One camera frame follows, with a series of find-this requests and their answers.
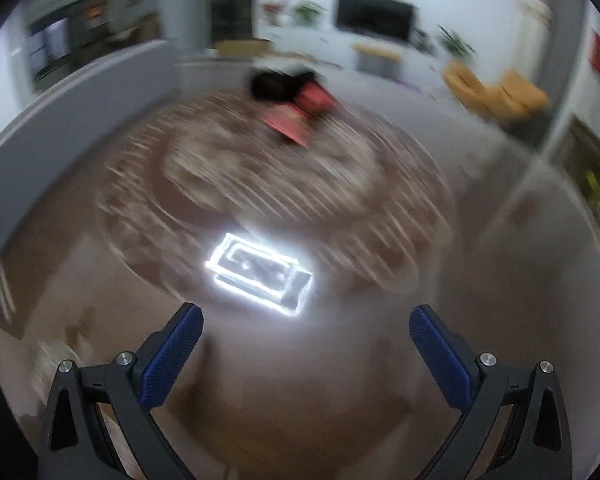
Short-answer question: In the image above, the red packet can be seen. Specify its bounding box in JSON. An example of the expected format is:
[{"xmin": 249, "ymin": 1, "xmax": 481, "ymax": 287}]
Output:
[{"xmin": 261, "ymin": 80, "xmax": 339, "ymax": 148}]

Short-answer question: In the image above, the black fabric item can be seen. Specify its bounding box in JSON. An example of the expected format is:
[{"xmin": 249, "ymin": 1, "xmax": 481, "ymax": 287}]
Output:
[{"xmin": 248, "ymin": 70, "xmax": 318, "ymax": 103}]

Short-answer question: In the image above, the clear plastic card case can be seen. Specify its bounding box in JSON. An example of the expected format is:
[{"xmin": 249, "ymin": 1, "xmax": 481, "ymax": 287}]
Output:
[{"xmin": 204, "ymin": 233, "xmax": 314, "ymax": 318}]

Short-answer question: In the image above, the large white cardboard box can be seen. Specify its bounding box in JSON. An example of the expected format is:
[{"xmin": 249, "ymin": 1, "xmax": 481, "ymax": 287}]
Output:
[{"xmin": 0, "ymin": 40, "xmax": 178, "ymax": 253}]

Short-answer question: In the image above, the brown patterned round mat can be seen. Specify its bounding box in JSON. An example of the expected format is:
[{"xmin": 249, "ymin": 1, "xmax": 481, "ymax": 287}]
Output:
[{"xmin": 97, "ymin": 90, "xmax": 455, "ymax": 296}]

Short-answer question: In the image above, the yellow armchair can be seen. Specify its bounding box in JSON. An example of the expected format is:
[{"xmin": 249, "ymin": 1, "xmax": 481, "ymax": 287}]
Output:
[{"xmin": 442, "ymin": 61, "xmax": 550, "ymax": 127}]

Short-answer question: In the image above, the small wooden side table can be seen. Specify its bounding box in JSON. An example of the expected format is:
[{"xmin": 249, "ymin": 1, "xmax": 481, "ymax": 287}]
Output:
[{"xmin": 352, "ymin": 44, "xmax": 402, "ymax": 79}]

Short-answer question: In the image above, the brown cardboard box on floor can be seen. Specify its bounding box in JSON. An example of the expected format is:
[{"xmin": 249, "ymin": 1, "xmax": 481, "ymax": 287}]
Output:
[{"xmin": 214, "ymin": 38, "xmax": 273, "ymax": 58}]

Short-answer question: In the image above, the red flower vase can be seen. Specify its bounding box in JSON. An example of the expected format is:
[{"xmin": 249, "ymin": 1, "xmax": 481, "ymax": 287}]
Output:
[{"xmin": 261, "ymin": 0, "xmax": 288, "ymax": 26}]

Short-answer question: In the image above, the green potted plant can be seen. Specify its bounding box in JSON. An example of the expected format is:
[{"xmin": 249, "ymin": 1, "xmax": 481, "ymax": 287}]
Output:
[{"xmin": 292, "ymin": 0, "xmax": 325, "ymax": 27}]

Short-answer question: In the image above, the black wall television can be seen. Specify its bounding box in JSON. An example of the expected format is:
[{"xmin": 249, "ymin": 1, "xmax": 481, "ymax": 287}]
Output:
[{"xmin": 335, "ymin": 0, "xmax": 416, "ymax": 44}]

